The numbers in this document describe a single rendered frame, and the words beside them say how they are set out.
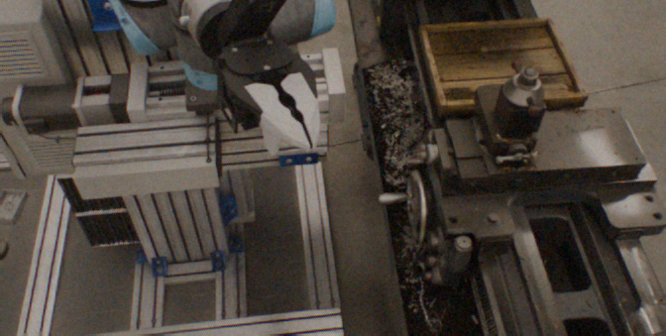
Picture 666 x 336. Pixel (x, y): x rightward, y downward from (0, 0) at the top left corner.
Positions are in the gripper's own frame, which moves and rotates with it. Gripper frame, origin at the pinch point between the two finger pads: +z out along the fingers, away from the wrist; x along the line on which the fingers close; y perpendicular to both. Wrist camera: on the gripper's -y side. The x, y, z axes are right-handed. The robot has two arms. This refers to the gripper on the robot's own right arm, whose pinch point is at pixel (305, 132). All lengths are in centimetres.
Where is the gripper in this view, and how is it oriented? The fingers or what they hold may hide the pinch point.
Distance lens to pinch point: 62.9
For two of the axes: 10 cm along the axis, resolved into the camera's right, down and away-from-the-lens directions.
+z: 4.7, 6.8, -5.6
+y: -1.2, 6.8, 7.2
